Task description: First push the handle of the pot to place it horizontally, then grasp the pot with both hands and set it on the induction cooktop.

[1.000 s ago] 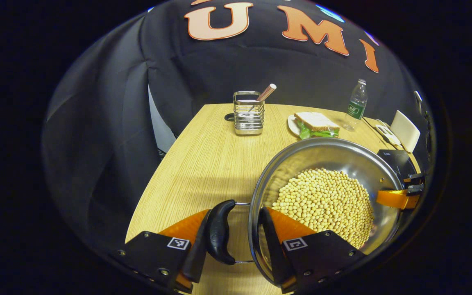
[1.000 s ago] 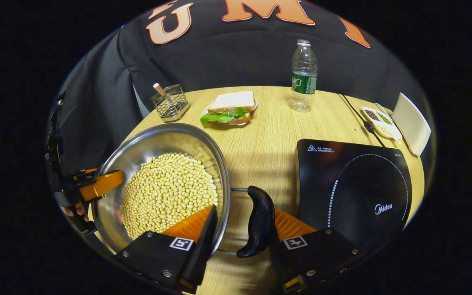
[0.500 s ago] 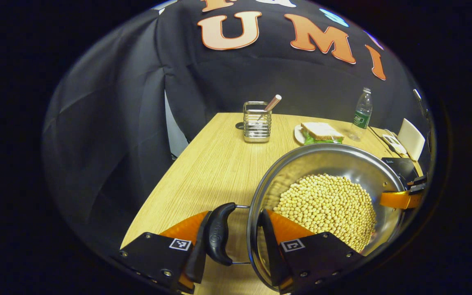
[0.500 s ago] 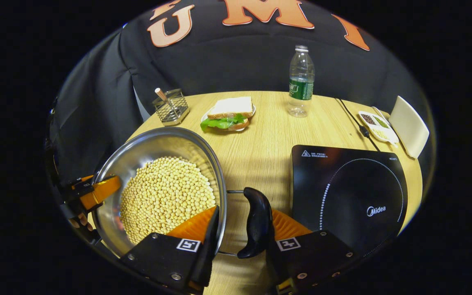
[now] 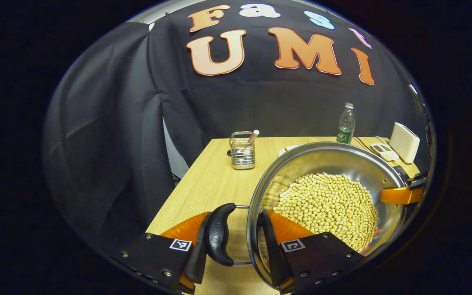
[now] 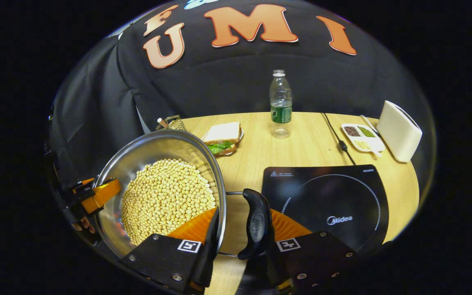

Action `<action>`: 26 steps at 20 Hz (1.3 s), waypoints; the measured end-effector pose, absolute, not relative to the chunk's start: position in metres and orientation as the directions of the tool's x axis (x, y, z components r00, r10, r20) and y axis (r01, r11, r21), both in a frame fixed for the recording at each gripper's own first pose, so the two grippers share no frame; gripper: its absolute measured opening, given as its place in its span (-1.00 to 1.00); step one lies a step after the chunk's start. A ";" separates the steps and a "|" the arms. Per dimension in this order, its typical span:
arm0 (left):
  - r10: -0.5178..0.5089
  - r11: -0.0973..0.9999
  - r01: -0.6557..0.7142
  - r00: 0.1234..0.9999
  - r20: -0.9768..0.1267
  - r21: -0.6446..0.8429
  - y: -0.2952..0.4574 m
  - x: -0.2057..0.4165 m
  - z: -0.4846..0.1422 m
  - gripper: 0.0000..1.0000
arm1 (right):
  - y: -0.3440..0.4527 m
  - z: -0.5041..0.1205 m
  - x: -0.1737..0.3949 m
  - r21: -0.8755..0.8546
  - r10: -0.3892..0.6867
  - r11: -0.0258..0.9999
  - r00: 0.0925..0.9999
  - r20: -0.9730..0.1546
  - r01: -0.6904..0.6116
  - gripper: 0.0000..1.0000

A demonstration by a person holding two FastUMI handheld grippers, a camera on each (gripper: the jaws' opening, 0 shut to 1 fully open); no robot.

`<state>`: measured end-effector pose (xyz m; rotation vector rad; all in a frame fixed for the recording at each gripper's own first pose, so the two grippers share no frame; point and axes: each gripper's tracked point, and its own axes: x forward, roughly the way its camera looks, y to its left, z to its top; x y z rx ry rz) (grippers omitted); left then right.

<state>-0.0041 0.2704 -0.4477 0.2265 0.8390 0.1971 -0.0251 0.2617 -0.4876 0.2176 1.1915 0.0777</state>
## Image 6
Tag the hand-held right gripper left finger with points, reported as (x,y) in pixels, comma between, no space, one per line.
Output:
(211,254)

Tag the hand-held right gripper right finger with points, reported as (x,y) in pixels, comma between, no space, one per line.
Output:
(318,258)

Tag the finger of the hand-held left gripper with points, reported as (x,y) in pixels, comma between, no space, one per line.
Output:
(103,194)

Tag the black induction cooktop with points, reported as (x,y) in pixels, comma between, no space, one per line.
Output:
(326,196)

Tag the pile of soybeans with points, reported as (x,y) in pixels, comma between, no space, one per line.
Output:
(166,196)

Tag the wooden stick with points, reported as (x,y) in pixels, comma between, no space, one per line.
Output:
(162,122)

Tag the sandwich with lettuce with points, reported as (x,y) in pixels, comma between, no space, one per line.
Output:
(223,133)

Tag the white divided seasoning dish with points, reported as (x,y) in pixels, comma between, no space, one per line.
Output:
(363,137)

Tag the white toaster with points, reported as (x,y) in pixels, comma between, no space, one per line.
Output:
(400,131)

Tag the clear water bottle green label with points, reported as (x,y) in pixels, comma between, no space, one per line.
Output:
(280,102)

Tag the black backdrop cloth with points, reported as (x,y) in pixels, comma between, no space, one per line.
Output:
(228,78)

